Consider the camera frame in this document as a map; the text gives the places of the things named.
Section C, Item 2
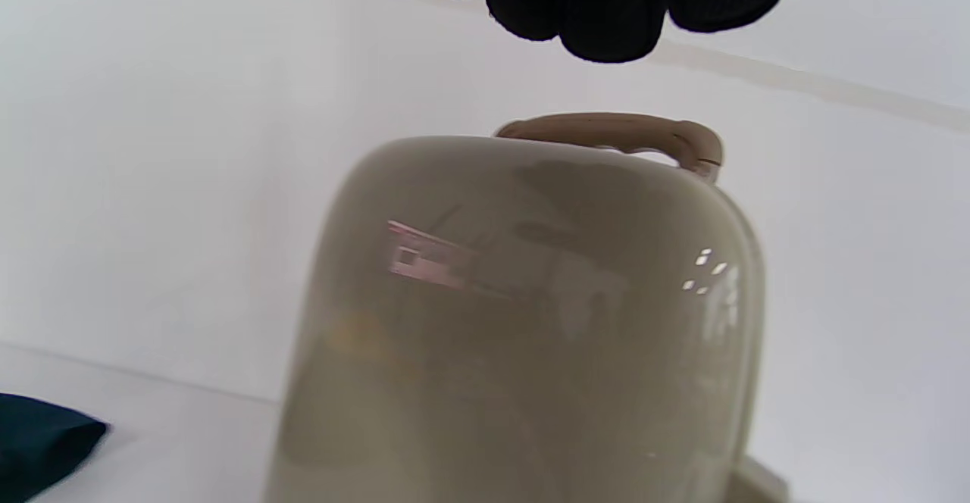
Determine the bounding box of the person's right hand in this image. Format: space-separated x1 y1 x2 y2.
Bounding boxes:
99 0 794 63

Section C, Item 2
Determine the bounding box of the beige hard-shell suitcase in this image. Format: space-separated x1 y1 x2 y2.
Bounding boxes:
264 113 790 503

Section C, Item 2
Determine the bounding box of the dark teal folded garment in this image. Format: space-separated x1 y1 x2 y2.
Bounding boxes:
0 393 109 503

